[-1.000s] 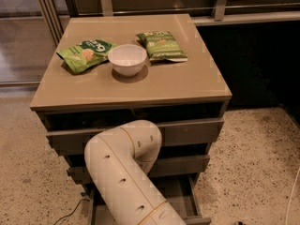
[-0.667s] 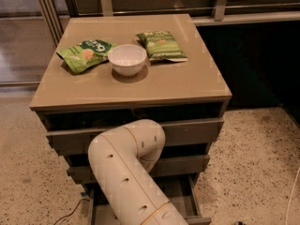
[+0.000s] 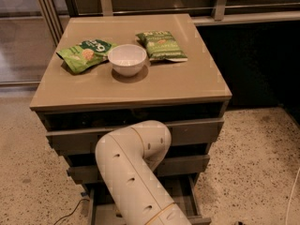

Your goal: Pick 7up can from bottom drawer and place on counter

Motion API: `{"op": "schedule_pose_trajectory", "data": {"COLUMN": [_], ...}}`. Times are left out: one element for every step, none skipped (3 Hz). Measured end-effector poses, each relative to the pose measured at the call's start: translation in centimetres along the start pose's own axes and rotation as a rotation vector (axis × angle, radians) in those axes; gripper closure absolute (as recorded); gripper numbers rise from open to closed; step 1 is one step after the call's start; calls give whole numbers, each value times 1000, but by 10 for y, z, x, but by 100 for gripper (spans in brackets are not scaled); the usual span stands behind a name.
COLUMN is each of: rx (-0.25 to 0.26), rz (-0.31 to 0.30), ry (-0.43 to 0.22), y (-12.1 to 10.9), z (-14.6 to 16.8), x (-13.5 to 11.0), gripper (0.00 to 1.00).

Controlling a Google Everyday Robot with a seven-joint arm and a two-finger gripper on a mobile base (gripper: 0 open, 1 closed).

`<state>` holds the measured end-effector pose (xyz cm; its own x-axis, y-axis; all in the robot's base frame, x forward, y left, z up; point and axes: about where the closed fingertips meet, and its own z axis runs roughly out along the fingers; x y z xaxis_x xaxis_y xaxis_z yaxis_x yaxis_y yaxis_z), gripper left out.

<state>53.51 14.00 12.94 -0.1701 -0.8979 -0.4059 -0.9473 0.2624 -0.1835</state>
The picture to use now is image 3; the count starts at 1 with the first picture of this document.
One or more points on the green chip bag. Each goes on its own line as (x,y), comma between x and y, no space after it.
(161,45)
(86,54)

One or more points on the grey bottom drawer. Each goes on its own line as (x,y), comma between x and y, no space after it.
(102,210)

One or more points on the grey middle drawer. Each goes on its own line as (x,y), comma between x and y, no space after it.
(170,166)

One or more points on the green chip bag right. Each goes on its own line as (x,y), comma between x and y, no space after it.
(161,45)

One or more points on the green chip bag left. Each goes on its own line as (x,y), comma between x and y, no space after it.
(86,54)

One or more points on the grey top drawer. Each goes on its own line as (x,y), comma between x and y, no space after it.
(84,140)

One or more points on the metal railing frame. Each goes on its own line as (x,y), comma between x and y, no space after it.
(203,12)

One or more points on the white bowl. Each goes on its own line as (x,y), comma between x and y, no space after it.
(128,59)

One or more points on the grey drawer cabinet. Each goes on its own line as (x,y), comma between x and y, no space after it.
(101,98)

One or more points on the grey drawer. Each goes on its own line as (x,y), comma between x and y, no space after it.
(84,140)
(102,210)
(170,166)

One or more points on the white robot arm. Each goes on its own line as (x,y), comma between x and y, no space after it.
(126,159)

